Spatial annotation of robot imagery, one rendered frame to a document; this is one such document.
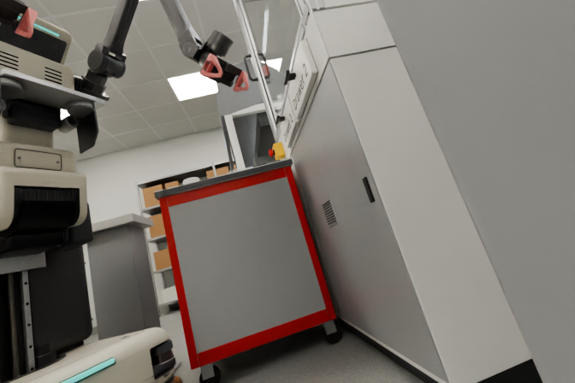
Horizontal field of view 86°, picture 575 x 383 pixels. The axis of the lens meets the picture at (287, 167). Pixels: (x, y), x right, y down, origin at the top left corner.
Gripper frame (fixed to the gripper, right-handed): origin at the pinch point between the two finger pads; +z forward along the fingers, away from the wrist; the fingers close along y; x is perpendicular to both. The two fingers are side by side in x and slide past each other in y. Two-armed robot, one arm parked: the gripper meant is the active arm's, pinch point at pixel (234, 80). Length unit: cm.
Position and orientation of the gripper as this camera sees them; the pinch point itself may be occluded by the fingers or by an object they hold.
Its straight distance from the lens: 94.7
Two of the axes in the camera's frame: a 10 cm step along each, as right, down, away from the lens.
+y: 6.6, 1.8, 7.3
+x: -5.0, 8.3, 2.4
